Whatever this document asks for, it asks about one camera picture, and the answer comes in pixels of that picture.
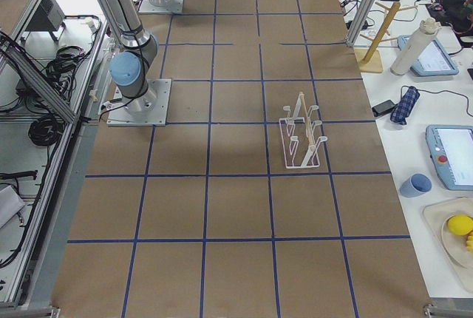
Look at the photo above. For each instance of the blue cup on side table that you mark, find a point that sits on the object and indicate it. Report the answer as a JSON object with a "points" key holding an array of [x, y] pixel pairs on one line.
{"points": [[416, 185]]}

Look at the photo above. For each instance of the black smartphone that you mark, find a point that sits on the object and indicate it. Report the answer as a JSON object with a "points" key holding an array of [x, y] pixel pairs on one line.
{"points": [[383, 108]]}

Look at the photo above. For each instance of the wooden mug tree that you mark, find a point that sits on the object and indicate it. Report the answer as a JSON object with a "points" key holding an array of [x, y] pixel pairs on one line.
{"points": [[369, 60]]}

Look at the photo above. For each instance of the blue plaid folded umbrella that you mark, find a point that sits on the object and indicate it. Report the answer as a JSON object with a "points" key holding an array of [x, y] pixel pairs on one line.
{"points": [[405, 106]]}

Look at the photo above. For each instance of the white thermos bottle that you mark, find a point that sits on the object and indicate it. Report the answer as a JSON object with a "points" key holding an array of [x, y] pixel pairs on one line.
{"points": [[416, 44]]}

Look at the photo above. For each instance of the far blue teach pendant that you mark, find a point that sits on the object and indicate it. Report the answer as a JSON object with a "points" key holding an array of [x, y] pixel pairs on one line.
{"points": [[434, 61]]}

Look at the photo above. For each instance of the blue teach pendant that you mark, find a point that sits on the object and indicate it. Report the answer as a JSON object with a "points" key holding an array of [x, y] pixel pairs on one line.
{"points": [[434, 61], [450, 149]]}

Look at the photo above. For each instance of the near blue teach pendant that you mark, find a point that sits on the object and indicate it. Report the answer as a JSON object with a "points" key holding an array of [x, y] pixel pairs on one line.
{"points": [[450, 149]]}

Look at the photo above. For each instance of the yellow lemon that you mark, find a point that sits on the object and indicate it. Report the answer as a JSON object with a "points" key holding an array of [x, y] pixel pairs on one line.
{"points": [[460, 224]]}

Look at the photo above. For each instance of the cream tray with plate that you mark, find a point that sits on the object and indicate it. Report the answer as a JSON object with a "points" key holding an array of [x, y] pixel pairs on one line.
{"points": [[454, 246]]}

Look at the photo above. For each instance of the white wire cup rack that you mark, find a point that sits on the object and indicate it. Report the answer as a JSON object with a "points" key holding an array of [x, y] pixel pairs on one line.
{"points": [[300, 135]]}

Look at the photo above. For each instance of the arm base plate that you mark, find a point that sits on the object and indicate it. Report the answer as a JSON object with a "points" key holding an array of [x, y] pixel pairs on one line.
{"points": [[148, 110], [160, 7]]}

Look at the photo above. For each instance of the aluminium frame post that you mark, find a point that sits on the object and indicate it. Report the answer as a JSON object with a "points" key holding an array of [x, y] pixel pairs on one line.
{"points": [[358, 20]]}

